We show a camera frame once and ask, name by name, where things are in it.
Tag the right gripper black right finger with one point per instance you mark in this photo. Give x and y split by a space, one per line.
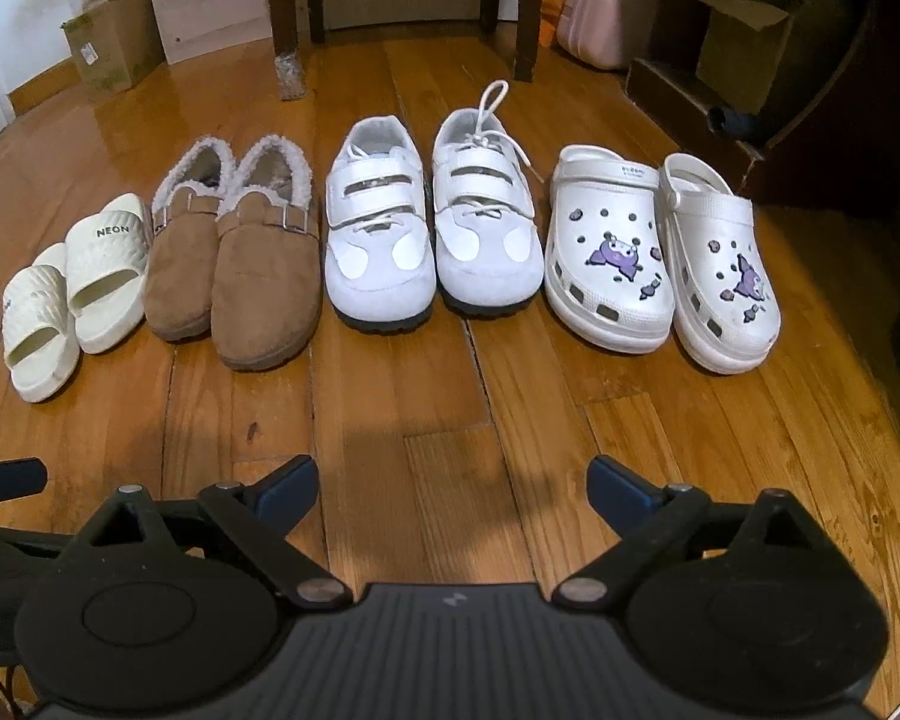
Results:
651 523

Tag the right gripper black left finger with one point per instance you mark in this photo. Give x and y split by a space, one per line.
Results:
257 520

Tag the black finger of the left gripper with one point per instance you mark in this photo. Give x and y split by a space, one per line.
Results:
22 477

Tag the cream slide sandal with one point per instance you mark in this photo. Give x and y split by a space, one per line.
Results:
39 344
107 264

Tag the white clog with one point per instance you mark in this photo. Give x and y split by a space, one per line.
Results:
726 314
604 274

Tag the brown fleece slipper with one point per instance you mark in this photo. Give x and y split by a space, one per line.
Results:
177 298
267 289

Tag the white velcro sneaker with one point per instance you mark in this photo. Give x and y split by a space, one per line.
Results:
489 255
380 272

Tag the dark wooden shelf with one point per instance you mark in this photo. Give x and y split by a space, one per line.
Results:
840 148

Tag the open cardboard box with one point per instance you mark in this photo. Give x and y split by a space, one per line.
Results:
758 56

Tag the pink suitcase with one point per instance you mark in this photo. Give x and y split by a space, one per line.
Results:
606 34

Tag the front wooden furniture leg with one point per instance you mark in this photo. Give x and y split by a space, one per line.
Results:
285 42

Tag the dark wooden furniture leg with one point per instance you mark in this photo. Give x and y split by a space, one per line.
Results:
527 40

